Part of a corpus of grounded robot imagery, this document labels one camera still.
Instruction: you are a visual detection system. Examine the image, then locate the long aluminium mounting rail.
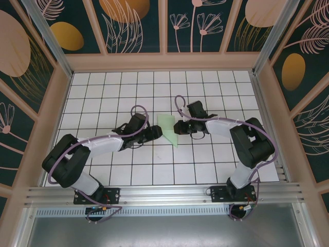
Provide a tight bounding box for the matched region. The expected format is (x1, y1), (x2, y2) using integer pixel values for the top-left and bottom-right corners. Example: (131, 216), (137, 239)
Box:
(24, 182), (306, 207)

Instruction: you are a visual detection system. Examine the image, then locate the aluminium side rail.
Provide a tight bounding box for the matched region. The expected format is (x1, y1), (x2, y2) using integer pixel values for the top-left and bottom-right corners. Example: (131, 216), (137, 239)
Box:
(250, 72), (290, 182)

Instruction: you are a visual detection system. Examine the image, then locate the slotted grey cable duct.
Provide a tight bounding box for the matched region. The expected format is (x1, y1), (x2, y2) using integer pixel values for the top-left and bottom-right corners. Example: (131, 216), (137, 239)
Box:
(35, 205), (258, 217)

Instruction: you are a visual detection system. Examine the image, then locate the grey metal sheet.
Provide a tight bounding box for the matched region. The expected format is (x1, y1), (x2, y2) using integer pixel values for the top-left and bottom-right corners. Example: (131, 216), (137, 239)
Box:
(25, 215), (308, 247)

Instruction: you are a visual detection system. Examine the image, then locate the aluminium frame post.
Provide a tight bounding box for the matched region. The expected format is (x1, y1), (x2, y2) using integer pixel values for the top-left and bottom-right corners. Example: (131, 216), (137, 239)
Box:
(21, 0), (75, 79)
(252, 0), (301, 77)

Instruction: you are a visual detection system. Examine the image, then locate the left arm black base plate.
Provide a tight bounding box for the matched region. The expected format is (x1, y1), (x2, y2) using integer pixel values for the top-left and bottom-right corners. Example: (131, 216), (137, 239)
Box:
(74, 187), (121, 205)

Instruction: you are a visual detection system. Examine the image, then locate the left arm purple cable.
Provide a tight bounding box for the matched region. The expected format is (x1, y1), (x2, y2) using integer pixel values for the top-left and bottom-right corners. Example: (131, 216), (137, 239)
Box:
(48, 104), (150, 224)

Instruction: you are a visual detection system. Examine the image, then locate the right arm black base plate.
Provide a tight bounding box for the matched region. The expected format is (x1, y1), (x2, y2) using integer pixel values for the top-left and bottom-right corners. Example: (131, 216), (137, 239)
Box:
(210, 185), (257, 203)

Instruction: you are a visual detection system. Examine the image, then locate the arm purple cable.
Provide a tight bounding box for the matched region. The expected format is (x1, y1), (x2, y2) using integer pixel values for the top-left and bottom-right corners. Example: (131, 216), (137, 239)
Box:
(174, 95), (276, 222)
(48, 104), (150, 224)

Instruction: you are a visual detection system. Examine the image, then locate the light green paper sheet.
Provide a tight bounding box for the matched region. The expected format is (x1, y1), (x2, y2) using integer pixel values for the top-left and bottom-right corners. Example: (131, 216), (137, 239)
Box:
(157, 113), (179, 148)

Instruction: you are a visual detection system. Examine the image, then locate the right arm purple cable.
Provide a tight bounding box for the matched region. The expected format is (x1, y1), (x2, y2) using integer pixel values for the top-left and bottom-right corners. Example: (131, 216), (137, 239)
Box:
(174, 95), (276, 222)

